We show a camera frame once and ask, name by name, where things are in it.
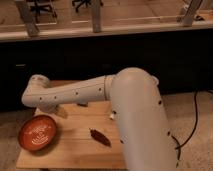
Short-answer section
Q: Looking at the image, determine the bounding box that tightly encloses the dark red chili pepper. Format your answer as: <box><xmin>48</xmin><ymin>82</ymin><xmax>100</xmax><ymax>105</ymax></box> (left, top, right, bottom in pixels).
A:
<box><xmin>90</xmin><ymin>129</ymin><xmax>111</xmax><ymax>147</ymax></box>

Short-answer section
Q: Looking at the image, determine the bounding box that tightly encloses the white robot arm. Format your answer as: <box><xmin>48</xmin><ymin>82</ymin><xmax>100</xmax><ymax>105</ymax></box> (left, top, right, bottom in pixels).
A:
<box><xmin>22</xmin><ymin>67</ymin><xmax>178</xmax><ymax>171</ymax></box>

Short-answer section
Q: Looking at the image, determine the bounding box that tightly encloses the black cable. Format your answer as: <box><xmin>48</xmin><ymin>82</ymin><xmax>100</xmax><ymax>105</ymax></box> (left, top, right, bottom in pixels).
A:
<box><xmin>170</xmin><ymin>90</ymin><xmax>199</xmax><ymax>168</ymax></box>

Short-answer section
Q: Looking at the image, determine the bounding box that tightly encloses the blue sponge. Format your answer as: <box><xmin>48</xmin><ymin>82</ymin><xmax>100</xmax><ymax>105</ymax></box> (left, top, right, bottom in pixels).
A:
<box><xmin>77</xmin><ymin>103</ymin><xmax>88</xmax><ymax>107</ymax></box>

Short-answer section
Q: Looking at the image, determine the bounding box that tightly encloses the black office chair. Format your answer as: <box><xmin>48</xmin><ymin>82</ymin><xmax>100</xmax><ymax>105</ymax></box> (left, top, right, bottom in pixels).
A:
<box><xmin>28</xmin><ymin>0</ymin><xmax>57</xmax><ymax>22</ymax></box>
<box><xmin>71</xmin><ymin>0</ymin><xmax>104</xmax><ymax>13</ymax></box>

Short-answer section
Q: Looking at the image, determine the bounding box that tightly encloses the white plastic cup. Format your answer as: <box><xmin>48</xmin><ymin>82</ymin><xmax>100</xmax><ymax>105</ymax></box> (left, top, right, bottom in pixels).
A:
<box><xmin>151</xmin><ymin>76</ymin><xmax>159</xmax><ymax>85</ymax></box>

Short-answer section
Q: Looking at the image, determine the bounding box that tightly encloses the black office chair left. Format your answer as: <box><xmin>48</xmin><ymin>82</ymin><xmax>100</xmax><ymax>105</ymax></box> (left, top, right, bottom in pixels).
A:
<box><xmin>28</xmin><ymin>0</ymin><xmax>57</xmax><ymax>22</ymax></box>

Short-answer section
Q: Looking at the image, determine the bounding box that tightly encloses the wooden table board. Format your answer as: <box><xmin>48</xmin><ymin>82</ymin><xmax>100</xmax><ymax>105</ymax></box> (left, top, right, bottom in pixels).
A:
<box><xmin>16</xmin><ymin>102</ymin><xmax>126</xmax><ymax>170</ymax></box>

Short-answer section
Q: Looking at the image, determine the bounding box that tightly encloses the red ceramic bowl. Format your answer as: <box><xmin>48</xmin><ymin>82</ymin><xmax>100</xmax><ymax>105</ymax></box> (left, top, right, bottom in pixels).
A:
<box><xmin>18</xmin><ymin>115</ymin><xmax>57</xmax><ymax>151</ymax></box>

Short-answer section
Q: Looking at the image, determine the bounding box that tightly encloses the black office chair right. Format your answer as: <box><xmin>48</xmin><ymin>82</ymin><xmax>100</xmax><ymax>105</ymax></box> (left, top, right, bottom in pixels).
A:
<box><xmin>71</xmin><ymin>0</ymin><xmax>104</xmax><ymax>13</ymax></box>

